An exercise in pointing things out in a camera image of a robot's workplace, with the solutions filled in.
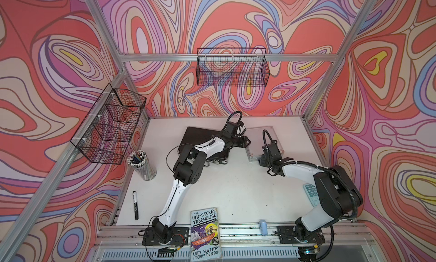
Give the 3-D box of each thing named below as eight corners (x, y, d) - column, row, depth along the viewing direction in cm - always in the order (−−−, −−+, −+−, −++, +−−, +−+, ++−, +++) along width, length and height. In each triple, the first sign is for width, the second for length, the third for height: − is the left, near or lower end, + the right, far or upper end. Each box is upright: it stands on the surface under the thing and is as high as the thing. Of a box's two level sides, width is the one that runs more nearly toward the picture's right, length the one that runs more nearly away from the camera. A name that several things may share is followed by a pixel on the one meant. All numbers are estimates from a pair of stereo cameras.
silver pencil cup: (139, 181, 92) (124, 164, 78) (143, 168, 97) (130, 150, 83) (154, 181, 92) (142, 164, 78) (158, 168, 97) (147, 150, 83)
